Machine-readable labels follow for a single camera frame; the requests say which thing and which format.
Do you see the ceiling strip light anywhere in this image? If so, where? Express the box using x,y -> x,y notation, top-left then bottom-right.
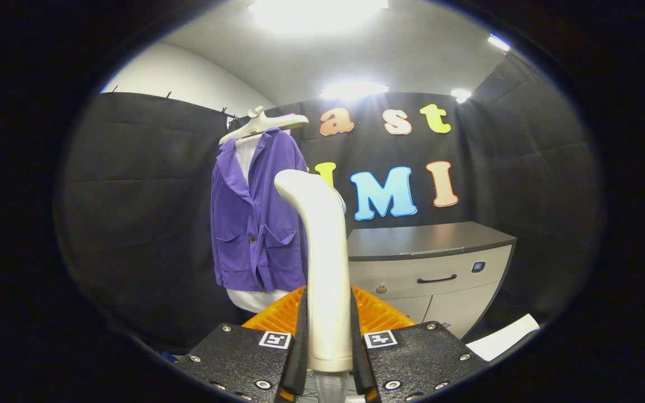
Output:
320,83 -> 389,100

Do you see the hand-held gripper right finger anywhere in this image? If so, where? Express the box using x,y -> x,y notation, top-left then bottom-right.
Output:
350,285 -> 488,402

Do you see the grey cabinet with dark top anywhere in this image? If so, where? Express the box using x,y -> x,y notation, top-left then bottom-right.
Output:
347,221 -> 517,340

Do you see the black quilted wall cloth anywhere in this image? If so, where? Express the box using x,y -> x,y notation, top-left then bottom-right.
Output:
54,92 -> 239,353
457,53 -> 606,336

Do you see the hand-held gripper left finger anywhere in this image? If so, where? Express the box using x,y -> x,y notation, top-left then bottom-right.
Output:
177,287 -> 309,403

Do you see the white garment steamer head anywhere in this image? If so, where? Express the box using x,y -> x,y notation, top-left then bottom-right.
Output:
274,169 -> 354,373

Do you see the white clothes hanger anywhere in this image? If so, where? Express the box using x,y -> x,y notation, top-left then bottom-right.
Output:
219,106 -> 310,145

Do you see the white paper sheet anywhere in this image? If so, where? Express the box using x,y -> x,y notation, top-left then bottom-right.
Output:
465,313 -> 541,362

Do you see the large ceiling light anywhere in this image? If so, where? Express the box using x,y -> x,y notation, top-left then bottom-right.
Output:
249,0 -> 389,34

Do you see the grey garment steamer hose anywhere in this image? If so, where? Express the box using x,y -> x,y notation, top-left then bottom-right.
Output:
312,371 -> 351,403

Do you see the purple corduroy jacket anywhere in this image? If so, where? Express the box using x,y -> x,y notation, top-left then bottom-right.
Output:
211,128 -> 309,293

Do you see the black backdrop cloth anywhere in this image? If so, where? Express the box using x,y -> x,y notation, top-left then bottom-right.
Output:
233,92 -> 471,236

